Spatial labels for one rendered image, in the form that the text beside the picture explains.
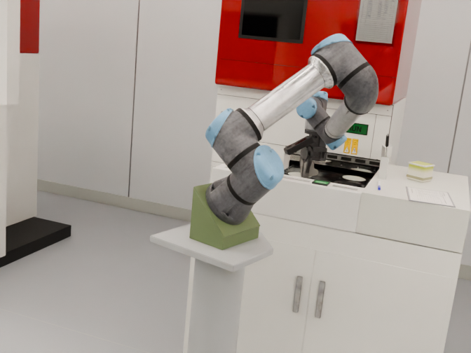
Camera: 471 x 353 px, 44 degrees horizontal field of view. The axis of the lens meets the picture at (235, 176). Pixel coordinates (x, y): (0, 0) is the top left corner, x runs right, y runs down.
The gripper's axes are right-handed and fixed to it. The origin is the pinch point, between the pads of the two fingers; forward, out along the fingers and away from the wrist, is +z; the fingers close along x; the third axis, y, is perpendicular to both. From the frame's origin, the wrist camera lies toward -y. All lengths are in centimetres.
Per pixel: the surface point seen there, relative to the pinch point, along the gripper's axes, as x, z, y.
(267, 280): -20.4, 34.0, -17.4
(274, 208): -19.8, 6.2, -17.6
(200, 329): -49, 38, -48
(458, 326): 44, 91, 121
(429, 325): -54, 36, 31
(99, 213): 243, 91, -70
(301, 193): -25.1, -1.0, -10.0
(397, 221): -44.2, 2.7, 17.5
